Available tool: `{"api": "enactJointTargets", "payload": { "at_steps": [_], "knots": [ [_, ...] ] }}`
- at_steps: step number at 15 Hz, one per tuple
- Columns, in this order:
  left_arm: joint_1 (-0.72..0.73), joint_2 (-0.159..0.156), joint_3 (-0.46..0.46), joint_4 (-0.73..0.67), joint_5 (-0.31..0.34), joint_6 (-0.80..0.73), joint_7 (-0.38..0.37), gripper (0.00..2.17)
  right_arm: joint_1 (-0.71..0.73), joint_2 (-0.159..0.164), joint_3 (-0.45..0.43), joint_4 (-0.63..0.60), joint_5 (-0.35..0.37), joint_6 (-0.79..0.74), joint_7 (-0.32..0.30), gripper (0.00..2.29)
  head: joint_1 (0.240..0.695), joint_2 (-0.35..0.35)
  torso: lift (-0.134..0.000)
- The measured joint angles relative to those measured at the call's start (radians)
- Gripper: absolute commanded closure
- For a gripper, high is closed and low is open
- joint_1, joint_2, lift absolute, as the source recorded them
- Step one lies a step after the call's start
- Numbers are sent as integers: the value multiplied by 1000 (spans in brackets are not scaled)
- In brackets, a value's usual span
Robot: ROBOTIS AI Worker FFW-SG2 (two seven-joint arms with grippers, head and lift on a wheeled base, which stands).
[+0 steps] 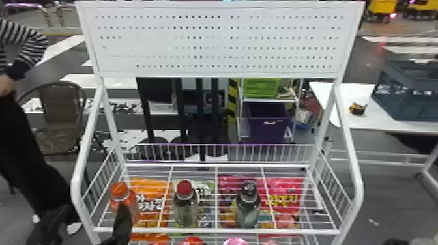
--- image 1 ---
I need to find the person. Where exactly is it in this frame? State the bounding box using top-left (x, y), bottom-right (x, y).
top-left (0, 17), bottom-right (85, 245)

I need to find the white side table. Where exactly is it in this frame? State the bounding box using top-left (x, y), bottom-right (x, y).
top-left (308, 81), bottom-right (438, 199)

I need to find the yellow hand tool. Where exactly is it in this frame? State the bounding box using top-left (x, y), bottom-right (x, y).
top-left (349, 102), bottom-right (368, 116)

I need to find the pink snack packet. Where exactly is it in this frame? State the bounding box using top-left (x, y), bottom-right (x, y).
top-left (218, 175), bottom-right (266, 229)

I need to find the clear bottle black cap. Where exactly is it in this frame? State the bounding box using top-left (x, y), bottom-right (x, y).
top-left (234, 180), bottom-right (261, 229)

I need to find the striped post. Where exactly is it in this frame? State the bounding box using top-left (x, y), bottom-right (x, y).
top-left (227, 78), bottom-right (239, 123)

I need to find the green crate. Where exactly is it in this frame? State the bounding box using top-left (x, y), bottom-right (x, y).
top-left (242, 78), bottom-right (282, 100)

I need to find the purple crate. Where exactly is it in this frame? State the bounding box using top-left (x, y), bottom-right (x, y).
top-left (246, 102), bottom-right (294, 145)

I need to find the red snack packet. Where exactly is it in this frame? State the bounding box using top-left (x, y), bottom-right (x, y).
top-left (259, 177), bottom-right (306, 240)

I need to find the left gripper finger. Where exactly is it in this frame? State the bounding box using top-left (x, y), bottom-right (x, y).
top-left (114, 204), bottom-right (134, 245)

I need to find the orange bottle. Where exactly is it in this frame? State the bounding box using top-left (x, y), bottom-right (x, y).
top-left (109, 182), bottom-right (140, 225)

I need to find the orange snack packet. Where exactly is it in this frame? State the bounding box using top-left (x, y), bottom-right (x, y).
top-left (128, 177), bottom-right (174, 244)

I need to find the white wire rack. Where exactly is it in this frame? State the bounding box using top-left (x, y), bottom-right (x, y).
top-left (70, 0), bottom-right (366, 245)

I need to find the pink bottle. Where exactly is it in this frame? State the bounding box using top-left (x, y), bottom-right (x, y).
top-left (222, 237), bottom-right (249, 245)

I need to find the blue crate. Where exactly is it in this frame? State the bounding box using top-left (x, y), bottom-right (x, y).
top-left (371, 60), bottom-right (438, 123)

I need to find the brown chair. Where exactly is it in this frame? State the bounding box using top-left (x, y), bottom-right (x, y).
top-left (16, 81), bottom-right (88, 156)

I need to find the white shelf trolley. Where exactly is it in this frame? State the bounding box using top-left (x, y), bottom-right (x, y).
top-left (237, 78), bottom-right (304, 145)

